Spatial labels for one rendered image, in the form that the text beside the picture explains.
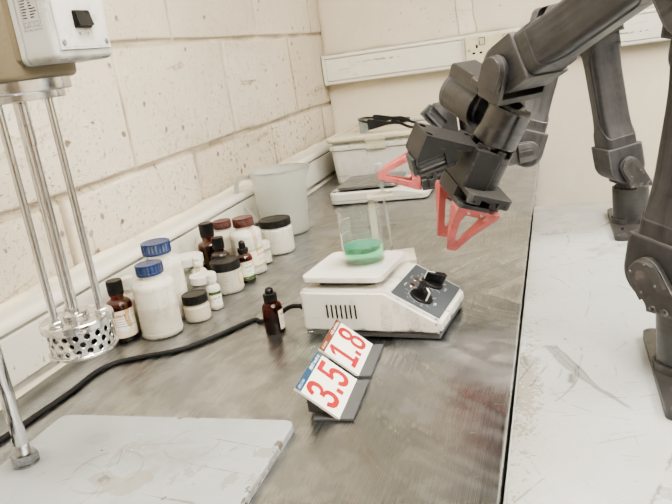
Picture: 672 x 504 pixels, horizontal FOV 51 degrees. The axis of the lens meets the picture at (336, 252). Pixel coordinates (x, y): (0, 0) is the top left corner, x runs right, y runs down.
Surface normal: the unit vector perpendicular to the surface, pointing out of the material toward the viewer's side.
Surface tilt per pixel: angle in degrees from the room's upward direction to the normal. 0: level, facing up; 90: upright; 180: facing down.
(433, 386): 0
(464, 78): 91
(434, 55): 90
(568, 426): 0
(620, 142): 90
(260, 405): 0
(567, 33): 93
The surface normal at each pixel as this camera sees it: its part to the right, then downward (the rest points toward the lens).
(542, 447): -0.14, -0.95
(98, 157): 0.95, -0.05
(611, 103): 0.05, 0.27
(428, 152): 0.25, 0.54
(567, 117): -0.29, 0.29
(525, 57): -0.83, 0.30
